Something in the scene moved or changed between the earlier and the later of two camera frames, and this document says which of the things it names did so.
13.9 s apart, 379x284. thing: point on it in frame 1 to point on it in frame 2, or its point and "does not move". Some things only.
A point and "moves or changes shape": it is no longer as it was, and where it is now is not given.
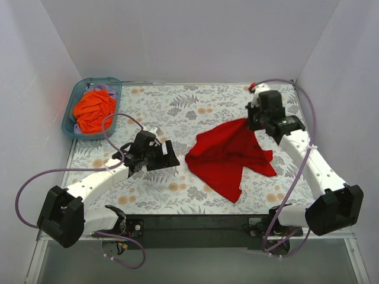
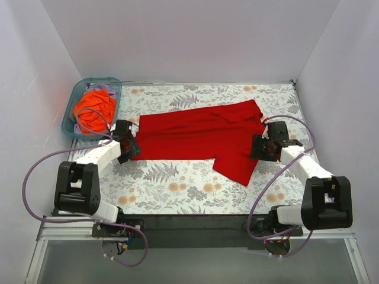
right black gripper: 253,117 to 257,148
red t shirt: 220,154 moves or changes shape
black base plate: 206,231 does not move
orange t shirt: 91,109 does not move
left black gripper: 163,156 to 132,151
